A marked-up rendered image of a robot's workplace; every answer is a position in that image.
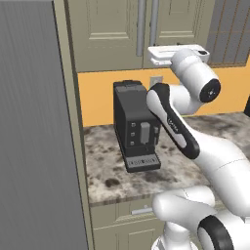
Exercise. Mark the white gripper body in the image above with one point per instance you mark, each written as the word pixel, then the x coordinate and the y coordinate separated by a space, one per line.
pixel 161 53

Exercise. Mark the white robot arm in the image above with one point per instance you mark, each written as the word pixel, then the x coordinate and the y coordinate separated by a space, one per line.
pixel 224 162

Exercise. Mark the olive base cabinet door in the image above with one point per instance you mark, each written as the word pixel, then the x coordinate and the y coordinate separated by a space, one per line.
pixel 130 236

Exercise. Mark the grey window blinds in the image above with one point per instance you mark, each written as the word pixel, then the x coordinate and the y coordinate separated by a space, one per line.
pixel 229 29

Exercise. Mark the black coffee machine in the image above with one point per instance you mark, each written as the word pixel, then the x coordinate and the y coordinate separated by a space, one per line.
pixel 133 130

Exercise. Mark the olive tall side panel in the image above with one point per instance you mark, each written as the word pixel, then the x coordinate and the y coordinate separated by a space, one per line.
pixel 73 97

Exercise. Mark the black appliance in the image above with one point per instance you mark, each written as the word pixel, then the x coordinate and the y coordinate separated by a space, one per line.
pixel 247 110

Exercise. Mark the grey fridge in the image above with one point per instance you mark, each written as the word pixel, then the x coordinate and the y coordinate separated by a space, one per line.
pixel 32 130

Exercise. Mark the olive drawer front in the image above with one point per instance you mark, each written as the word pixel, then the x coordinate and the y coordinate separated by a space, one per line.
pixel 110 211

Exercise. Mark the grey wall socket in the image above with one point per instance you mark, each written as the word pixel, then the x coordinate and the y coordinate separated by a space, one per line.
pixel 156 81

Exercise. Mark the olive wall cabinet door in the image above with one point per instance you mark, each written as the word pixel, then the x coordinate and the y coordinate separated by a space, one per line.
pixel 104 32
pixel 182 22

